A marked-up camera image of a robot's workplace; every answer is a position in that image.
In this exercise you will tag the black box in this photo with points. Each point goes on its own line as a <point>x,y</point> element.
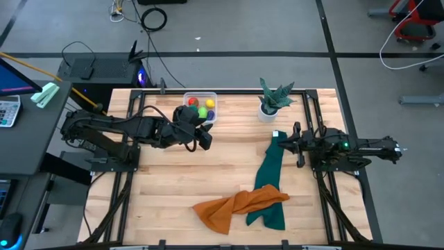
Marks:
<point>161,1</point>

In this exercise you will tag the black computer mouse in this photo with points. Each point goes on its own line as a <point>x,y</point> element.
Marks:
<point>10,229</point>

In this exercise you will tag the orange cloth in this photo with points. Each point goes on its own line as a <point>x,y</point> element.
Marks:
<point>222,215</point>

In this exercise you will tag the red frame chair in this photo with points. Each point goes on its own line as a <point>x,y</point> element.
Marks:
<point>416,31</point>

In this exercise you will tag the black keyboard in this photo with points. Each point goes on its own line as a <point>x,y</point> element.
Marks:
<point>4,198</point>

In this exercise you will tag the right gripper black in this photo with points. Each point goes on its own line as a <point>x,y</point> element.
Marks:
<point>300,146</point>

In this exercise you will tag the clear plastic tupperware container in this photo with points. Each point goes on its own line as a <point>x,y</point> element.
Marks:
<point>203,94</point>

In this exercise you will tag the purple toy eggplant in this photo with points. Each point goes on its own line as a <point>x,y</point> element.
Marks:
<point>211,115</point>

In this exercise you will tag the light green oval toy fruit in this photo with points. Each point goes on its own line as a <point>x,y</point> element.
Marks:
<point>203,112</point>

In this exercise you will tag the yellow toy lemon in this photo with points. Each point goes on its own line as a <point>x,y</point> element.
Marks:
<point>209,103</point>

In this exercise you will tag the grey metal stand leg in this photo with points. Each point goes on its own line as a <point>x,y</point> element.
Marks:
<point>421,100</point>
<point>378,13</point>

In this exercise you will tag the computer monitor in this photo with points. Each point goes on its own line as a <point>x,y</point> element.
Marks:
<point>10,81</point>

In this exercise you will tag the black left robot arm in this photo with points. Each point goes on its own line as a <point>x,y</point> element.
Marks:
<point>145,126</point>

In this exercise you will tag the grey desk calculator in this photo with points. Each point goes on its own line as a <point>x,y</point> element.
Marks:
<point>8,111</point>

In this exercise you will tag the mint green stapler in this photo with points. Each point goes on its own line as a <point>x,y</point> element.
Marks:
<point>45,94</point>

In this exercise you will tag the small black device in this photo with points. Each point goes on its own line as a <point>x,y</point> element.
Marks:
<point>86,71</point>

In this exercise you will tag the yellow rod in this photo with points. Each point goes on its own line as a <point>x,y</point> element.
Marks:
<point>34,67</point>

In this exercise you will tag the black computer tower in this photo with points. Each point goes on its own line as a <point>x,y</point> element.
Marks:
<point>104,69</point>

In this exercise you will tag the black metal table frame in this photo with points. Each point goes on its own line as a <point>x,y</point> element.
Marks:
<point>243,92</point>

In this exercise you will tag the black side desk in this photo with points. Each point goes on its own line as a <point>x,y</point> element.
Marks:
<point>31,139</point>

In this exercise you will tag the succulent plant in white pot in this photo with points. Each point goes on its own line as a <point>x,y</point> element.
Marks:
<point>267,114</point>

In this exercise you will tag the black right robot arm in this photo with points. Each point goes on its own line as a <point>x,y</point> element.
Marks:
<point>374,144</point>

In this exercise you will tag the black wifi antenna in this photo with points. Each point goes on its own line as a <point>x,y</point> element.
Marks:
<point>133,52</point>

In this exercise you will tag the red toy tomato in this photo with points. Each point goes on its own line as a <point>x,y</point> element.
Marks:
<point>193,101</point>

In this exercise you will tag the dark green cloth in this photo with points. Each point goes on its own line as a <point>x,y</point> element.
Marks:
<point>270,166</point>

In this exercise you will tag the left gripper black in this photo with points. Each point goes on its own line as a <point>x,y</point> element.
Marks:
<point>205,137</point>

